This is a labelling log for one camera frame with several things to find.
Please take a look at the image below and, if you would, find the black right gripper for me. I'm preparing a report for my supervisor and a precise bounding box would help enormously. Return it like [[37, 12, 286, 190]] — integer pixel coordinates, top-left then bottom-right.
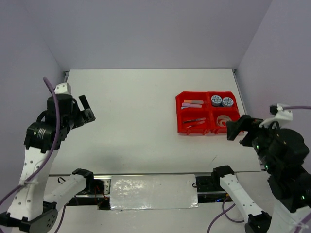
[[225, 111, 282, 170]]

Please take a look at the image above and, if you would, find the small clear tape roll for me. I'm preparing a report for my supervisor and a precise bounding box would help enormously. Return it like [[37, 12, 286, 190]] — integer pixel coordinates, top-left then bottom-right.
[[217, 119, 227, 127]]

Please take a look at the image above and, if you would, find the large grey tape roll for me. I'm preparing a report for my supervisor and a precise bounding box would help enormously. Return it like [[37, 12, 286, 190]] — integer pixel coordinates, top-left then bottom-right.
[[216, 115, 232, 127]]

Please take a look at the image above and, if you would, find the blue slime jar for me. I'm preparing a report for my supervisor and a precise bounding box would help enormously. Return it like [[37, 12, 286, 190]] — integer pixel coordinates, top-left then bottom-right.
[[210, 95, 222, 107], [222, 97, 234, 107]]

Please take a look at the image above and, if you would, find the red gel pen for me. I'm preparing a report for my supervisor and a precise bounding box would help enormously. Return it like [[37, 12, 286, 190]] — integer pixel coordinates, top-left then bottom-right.
[[187, 120, 205, 128]]

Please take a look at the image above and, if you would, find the blue gel pen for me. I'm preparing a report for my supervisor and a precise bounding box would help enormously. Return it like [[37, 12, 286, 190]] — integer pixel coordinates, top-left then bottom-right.
[[182, 117, 206, 124]]

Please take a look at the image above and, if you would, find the pink highlighter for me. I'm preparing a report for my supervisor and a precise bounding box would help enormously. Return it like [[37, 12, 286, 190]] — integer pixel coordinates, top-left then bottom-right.
[[181, 102, 202, 108]]

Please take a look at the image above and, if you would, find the orange highlighter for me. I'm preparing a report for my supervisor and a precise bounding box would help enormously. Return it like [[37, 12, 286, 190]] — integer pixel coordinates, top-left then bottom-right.
[[184, 100, 204, 104]]

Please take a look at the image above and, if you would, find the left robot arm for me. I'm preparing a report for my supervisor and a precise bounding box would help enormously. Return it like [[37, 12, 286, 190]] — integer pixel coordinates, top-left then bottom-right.
[[0, 94, 95, 233]]

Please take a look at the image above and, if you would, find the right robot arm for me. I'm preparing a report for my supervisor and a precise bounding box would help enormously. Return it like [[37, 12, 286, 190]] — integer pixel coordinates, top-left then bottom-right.
[[211, 115, 311, 233]]

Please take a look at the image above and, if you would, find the red bin front right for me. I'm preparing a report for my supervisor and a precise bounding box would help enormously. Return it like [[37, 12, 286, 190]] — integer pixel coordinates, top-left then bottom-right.
[[211, 110, 240, 134]]

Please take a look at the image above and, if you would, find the red bin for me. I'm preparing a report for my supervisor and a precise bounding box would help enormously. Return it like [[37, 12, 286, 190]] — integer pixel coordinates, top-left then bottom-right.
[[211, 110, 240, 134], [175, 91, 210, 113], [177, 109, 212, 135], [207, 91, 239, 111]]

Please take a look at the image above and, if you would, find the red bin back right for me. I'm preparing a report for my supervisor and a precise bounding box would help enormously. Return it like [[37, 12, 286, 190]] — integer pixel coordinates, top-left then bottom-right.
[[207, 91, 239, 111]]

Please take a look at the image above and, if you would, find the red bin back left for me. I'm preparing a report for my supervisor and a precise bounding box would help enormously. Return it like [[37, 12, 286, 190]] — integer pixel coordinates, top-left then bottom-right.
[[175, 91, 210, 113]]

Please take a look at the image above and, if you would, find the red bin front left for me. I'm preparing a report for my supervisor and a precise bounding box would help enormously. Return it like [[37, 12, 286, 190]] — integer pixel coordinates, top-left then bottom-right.
[[177, 109, 212, 135]]

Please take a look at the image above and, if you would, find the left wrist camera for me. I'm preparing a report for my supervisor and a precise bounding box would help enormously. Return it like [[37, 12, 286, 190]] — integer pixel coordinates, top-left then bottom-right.
[[54, 82, 71, 95]]

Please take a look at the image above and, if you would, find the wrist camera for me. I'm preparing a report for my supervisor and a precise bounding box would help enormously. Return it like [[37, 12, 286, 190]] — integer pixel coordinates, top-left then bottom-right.
[[54, 82, 71, 95], [259, 103, 293, 128]]

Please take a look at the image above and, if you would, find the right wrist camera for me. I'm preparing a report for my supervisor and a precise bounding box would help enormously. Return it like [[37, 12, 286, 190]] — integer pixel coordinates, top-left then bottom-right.
[[259, 103, 293, 128]]

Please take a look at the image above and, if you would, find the metal base rail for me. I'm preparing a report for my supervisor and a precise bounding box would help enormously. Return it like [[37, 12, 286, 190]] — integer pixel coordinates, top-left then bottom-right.
[[68, 173, 232, 211]]

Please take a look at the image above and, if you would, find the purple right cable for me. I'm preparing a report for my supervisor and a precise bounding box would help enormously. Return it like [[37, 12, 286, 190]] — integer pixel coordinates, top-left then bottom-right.
[[206, 105, 311, 233]]

